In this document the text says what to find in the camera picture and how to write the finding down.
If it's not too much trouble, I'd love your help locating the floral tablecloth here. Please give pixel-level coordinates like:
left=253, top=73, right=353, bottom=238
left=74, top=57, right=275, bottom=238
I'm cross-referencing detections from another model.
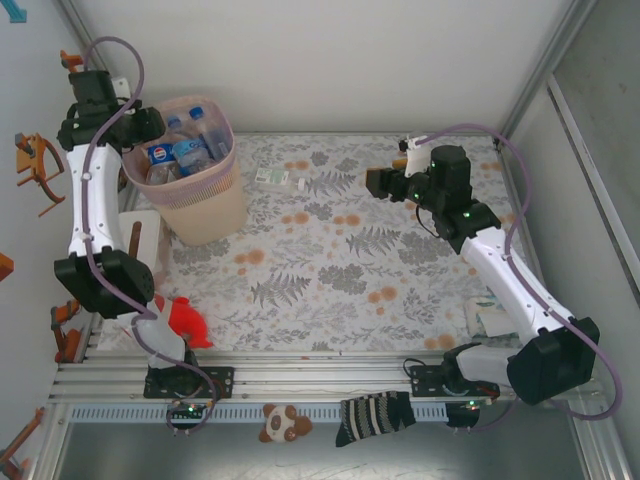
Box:
left=102, top=132, right=531, bottom=354

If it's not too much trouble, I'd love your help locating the black striped sock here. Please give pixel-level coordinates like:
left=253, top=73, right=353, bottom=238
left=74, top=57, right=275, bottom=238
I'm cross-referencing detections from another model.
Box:
left=334, top=391, right=418, bottom=448

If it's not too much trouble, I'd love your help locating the white slotted cable duct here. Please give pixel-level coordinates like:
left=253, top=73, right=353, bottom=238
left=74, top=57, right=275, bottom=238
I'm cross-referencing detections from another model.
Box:
left=67, top=402, right=451, bottom=425

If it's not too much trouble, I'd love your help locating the teal wall model piece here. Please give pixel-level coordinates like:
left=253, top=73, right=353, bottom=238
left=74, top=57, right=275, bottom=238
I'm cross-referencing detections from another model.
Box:
left=0, top=0, right=29, bottom=25

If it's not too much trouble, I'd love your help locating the small circuit board green LED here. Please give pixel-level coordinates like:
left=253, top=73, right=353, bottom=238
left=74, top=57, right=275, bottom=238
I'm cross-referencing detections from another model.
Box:
left=166, top=398, right=220, bottom=437
left=446, top=399, right=504, bottom=432

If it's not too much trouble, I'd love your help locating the clear square bottle green label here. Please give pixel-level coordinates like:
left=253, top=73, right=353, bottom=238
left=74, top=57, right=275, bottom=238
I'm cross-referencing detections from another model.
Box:
left=253, top=166, right=309, bottom=195

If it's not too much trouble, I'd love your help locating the aluminium frame rail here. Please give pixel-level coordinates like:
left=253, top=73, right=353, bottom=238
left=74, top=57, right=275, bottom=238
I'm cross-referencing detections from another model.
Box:
left=47, top=349, right=601, bottom=404

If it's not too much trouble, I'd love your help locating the aluminium frame post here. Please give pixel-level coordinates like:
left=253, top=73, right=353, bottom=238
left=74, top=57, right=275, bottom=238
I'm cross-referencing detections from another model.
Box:
left=494, top=0, right=600, bottom=150
left=57, top=0, right=137, bottom=132

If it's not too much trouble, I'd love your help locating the brown white bear plush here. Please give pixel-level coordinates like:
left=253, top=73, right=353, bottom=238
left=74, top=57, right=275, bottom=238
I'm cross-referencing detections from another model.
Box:
left=257, top=402, right=314, bottom=445

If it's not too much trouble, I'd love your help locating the clear bottle with blue cap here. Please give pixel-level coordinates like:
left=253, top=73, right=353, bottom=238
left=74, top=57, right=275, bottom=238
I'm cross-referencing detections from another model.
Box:
left=188, top=105, right=211, bottom=146

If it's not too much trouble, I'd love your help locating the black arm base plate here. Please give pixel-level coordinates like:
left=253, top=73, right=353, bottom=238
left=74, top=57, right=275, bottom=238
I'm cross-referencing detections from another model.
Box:
left=407, top=363, right=451, bottom=399
left=143, top=366, right=236, bottom=400

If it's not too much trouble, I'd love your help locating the beige bin with pink liner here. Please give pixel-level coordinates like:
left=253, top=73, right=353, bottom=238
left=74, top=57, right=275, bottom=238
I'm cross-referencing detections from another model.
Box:
left=121, top=97, right=250, bottom=247

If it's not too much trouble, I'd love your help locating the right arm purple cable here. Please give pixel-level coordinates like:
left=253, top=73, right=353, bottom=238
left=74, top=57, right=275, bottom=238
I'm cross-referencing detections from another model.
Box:
left=417, top=124, right=624, bottom=421

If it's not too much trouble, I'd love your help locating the clear bottle light blue label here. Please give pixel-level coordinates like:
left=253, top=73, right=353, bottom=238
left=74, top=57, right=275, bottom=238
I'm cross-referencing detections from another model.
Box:
left=172, top=139, right=210, bottom=174

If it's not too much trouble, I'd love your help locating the orange chair shaped wall model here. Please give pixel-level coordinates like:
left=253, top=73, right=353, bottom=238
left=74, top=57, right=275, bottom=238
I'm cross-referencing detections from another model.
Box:
left=13, top=132, right=67, bottom=217

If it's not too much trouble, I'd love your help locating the white tissue box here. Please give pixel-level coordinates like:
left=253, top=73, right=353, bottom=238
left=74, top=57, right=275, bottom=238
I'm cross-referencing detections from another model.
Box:
left=115, top=209, right=169, bottom=274

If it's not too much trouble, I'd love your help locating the red shark plush toy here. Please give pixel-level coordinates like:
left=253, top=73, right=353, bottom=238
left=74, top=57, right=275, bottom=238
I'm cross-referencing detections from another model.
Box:
left=152, top=294, right=214, bottom=350

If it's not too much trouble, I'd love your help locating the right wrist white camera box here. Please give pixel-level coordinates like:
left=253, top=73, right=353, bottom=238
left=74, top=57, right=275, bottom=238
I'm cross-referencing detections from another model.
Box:
left=398, top=133, right=434, bottom=177

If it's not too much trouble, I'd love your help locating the white green wipes pack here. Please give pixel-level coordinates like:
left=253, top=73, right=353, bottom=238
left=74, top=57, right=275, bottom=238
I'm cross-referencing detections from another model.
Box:
left=463, top=296, right=524, bottom=346

